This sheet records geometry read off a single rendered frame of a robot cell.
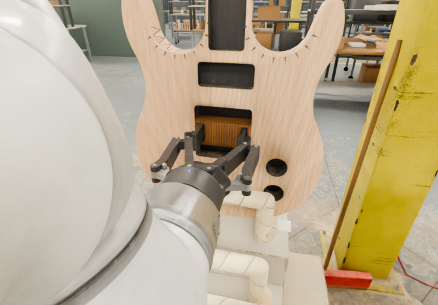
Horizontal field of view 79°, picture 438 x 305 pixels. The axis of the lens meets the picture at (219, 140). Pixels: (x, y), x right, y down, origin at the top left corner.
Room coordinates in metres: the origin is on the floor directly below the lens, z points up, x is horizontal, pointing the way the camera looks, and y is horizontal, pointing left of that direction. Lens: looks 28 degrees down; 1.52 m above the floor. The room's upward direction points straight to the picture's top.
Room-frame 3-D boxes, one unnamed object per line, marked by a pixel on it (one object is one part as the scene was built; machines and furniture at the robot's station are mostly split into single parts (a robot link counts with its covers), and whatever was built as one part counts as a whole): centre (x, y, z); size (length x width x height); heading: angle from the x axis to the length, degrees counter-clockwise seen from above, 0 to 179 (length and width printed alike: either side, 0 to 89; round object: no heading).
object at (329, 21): (0.42, -0.14, 1.48); 0.07 x 0.04 x 0.09; 78
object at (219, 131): (0.43, -0.01, 1.31); 0.10 x 0.03 x 0.05; 78
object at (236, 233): (0.42, -0.01, 1.02); 0.27 x 0.15 x 0.17; 79
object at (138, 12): (0.47, 0.11, 1.49); 0.07 x 0.04 x 0.10; 78
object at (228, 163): (0.32, -0.01, 1.31); 0.11 x 0.01 x 0.04; 147
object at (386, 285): (1.16, -0.91, 0.02); 0.40 x 0.40 x 0.02; 80
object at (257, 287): (0.30, -0.07, 1.07); 0.03 x 0.03 x 0.09
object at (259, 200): (0.39, 0.00, 1.20); 0.20 x 0.03 x 0.03; 78
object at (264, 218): (0.37, -0.09, 1.15); 0.03 x 0.03 x 0.09
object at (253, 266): (0.31, 0.01, 1.12); 0.20 x 0.03 x 0.03; 78
